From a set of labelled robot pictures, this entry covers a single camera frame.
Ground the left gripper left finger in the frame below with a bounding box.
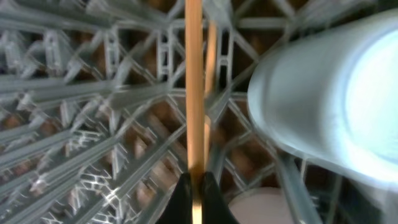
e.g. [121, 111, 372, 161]
[156, 173, 193, 224]

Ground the light blue plastic cup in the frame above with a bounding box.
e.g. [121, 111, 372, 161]
[248, 9, 397, 188]

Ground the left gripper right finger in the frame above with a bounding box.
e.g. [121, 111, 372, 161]
[200, 172, 239, 224]

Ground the wooden chopstick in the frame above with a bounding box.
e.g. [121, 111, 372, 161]
[185, 0, 205, 224]
[204, 21, 217, 170]

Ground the pink plastic cup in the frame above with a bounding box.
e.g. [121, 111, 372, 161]
[228, 187, 294, 224]

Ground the grey dishwasher rack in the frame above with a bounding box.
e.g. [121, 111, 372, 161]
[1, 0, 397, 223]

